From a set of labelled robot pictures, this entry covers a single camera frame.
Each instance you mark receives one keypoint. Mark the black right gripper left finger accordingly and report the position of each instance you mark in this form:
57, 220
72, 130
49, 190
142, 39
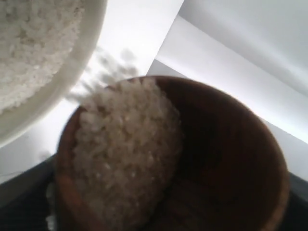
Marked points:
26, 201

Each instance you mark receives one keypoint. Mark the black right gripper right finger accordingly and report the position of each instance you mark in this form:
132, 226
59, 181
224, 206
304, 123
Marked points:
296, 215

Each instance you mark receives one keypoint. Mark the brown wooden cup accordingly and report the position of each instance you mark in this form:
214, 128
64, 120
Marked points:
232, 174

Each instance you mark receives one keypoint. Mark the rice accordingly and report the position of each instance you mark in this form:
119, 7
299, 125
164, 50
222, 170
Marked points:
36, 37
128, 145

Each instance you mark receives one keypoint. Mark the white ceramic bowl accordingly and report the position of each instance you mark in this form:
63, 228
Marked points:
16, 121

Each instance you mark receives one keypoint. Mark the rice in white bowl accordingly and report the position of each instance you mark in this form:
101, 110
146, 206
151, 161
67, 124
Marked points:
36, 37

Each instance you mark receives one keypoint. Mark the white backdrop curtain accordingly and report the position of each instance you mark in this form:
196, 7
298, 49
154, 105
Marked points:
255, 50

